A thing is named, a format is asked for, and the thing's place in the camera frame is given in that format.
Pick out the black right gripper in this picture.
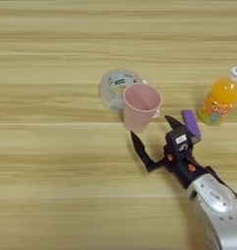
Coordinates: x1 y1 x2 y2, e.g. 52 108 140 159
129 114 209 190

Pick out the purple rectangular block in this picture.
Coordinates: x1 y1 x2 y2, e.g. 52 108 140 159
180 108 203 145

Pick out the pink plastic cup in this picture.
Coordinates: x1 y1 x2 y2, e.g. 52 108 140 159
122 82 164 135

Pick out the orange juice bottle white cap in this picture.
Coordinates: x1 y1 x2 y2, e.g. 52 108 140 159
196 65 237 127

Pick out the clear packing tape roll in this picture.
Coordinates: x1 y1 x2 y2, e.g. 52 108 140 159
99 67 144 114

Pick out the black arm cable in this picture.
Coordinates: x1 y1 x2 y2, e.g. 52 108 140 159
204 165 237 201

